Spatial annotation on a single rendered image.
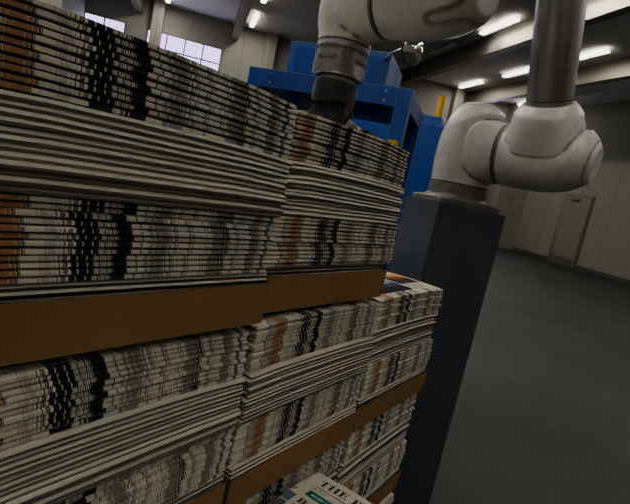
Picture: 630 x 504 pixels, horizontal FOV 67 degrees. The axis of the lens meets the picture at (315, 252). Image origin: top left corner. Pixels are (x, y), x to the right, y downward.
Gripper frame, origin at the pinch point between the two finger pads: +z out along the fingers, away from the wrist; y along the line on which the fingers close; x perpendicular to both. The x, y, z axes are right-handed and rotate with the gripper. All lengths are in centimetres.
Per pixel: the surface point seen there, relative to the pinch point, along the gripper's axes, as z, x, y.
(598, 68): -375, 1212, -143
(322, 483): 35.8, -16.4, 22.4
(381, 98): -51, 160, -83
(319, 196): -1.8, -23.9, 17.8
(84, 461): 21, -49, 19
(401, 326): 19.1, 9.8, 17.6
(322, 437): 32.2, -12.6, 18.8
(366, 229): 1.8, -11.1, 17.7
